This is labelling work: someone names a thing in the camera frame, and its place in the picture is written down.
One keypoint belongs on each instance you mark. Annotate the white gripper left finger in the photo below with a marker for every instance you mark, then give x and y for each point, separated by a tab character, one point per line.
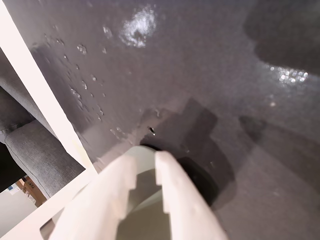
95	205

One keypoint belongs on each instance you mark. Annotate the grey fabric sofa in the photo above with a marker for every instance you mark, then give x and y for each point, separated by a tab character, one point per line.
37	155

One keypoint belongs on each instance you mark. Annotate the black glossy table mat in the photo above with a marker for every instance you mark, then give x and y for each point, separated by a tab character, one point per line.
200	75

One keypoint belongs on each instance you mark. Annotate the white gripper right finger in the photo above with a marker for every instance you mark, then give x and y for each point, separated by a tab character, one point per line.
185	207

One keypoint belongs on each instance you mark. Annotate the brown cardboard box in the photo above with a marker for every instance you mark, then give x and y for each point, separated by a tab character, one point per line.
33	192

